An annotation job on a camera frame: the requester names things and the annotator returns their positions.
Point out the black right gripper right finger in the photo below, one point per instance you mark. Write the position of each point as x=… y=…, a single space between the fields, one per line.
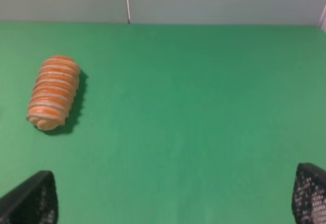
x=308 y=197

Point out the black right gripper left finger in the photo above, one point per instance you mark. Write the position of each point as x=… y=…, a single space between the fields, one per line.
x=33 y=201

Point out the orange striped bread roll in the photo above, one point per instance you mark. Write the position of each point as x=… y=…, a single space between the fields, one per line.
x=53 y=93

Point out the green table cloth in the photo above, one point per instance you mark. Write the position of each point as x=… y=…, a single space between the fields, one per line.
x=171 y=123

